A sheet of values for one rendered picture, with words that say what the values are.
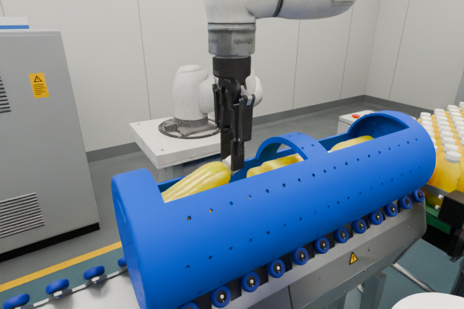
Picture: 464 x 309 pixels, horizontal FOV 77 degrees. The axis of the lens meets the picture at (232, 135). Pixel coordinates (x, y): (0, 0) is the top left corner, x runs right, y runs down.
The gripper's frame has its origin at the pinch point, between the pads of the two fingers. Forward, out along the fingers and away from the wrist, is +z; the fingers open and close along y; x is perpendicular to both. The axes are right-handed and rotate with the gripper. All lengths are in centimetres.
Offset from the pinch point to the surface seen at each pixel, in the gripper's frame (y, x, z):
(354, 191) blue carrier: 13.4, 25.9, 11.4
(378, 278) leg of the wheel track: 9, 57, 62
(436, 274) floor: -4, 152, 125
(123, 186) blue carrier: 1.1, -23.2, 0.9
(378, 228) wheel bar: 11, 45, 32
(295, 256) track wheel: 10.2, 12.0, 27.2
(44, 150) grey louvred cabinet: -154, -47, 51
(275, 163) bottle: 0.8, 11.6, 5.8
